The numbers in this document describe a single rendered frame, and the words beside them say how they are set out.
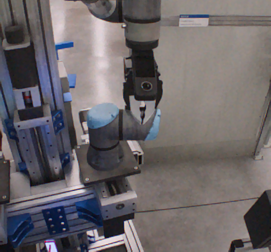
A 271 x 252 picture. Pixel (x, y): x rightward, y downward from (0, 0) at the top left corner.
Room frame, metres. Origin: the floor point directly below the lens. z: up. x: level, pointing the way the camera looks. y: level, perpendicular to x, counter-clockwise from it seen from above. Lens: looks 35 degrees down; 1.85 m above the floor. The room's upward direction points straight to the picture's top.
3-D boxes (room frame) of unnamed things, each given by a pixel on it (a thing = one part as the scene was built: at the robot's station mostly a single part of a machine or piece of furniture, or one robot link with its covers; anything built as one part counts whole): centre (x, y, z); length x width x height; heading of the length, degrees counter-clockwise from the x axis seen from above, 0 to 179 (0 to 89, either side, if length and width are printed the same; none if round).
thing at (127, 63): (0.61, -0.01, 1.57); 0.09 x 0.08 x 0.12; 8
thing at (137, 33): (0.60, -0.01, 1.65); 0.08 x 0.08 x 0.05
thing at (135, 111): (0.60, 0.00, 1.46); 0.06 x 0.03 x 0.09; 8
